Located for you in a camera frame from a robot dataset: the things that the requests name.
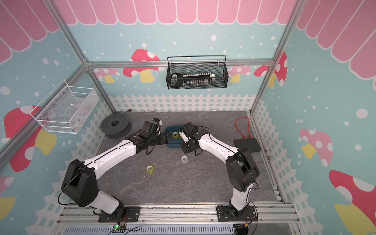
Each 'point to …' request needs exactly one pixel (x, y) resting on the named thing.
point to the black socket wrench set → (177, 80)
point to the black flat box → (251, 144)
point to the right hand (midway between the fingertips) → (186, 147)
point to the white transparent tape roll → (184, 158)
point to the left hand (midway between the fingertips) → (166, 138)
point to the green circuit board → (118, 228)
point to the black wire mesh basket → (221, 70)
